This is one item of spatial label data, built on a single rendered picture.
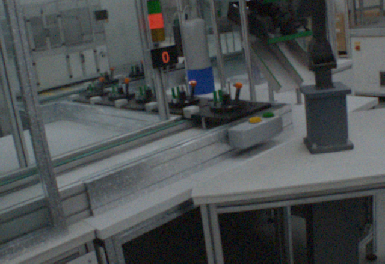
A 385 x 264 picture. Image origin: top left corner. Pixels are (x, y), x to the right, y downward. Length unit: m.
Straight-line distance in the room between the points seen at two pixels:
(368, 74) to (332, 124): 4.39
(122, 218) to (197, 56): 1.60
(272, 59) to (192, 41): 0.79
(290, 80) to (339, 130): 0.50
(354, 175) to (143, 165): 0.59
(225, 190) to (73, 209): 0.42
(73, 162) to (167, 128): 0.40
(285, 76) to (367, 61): 3.95
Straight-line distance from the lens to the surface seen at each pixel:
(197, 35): 2.65
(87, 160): 1.52
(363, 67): 5.89
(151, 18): 1.66
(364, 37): 5.82
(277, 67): 1.95
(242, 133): 1.47
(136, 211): 1.23
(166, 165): 1.36
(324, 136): 1.50
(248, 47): 1.89
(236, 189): 1.28
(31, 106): 1.08
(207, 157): 1.46
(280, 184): 1.29
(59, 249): 1.17
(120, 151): 1.58
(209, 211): 1.33
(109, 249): 1.22
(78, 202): 1.23
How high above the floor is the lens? 1.36
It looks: 14 degrees down
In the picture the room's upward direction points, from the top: 8 degrees counter-clockwise
